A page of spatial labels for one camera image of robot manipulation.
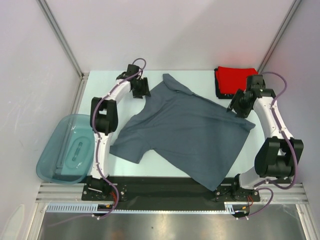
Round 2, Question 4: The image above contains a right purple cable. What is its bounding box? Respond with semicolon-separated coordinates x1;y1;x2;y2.
236;71;300;221

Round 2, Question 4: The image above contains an aluminium front rail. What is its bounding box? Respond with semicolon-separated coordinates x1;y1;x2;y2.
35;183;309;204

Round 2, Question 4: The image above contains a red folded t shirt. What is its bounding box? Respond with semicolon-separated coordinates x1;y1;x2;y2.
215;66;258;95

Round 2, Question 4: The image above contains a white slotted cable duct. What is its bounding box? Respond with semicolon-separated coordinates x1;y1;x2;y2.
46;202;250;215

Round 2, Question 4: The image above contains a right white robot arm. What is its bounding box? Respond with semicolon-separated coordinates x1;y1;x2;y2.
227;74;304;201

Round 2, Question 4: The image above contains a teal transparent plastic bin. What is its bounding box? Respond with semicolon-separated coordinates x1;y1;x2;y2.
36;114;95;185

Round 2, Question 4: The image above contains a grey t shirt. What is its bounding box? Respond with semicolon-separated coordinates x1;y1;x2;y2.
109;73;255;191

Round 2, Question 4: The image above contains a right aluminium frame post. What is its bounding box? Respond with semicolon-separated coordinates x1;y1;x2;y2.
257;0;303;73

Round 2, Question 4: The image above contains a left aluminium frame post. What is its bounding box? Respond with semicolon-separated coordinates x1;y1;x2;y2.
36;0;84;79

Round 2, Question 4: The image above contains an aluminium frame post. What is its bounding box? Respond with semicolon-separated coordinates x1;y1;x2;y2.
36;0;84;79
257;0;303;73

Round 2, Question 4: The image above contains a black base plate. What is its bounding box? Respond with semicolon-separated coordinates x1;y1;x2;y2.
92;176;261;209

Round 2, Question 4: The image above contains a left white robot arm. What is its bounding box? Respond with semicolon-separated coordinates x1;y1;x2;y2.
81;62;151;201

